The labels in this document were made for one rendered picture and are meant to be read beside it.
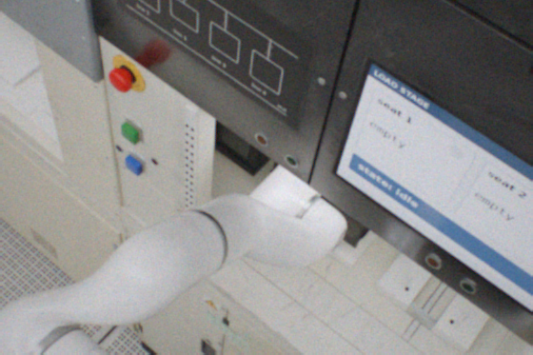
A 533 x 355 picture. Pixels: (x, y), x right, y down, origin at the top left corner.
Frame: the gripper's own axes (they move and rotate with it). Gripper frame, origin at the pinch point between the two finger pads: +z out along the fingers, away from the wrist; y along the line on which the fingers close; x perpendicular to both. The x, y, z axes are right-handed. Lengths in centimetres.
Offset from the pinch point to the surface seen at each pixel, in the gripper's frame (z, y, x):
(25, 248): -31, -84, -121
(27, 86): -21, -72, -36
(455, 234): -30.5, 25.7, 29.7
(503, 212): -30, 28, 38
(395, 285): -8.4, 20.4, -31.2
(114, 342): -34, -40, -121
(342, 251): -9.5, 8.1, -31.2
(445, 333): -11.0, 33.3, -30.0
